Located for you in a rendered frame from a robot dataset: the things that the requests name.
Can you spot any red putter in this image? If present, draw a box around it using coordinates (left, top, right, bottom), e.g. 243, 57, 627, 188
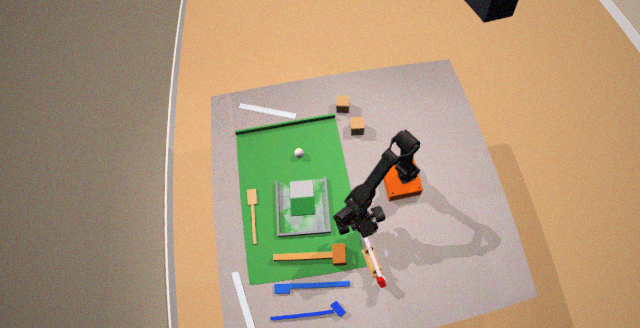
363, 237, 387, 288

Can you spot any green flat mat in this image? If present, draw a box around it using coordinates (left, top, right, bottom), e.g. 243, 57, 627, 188
236, 118, 367, 285

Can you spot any white flat bar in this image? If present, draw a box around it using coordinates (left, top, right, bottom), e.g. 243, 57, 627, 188
239, 103, 297, 119
231, 271, 255, 328

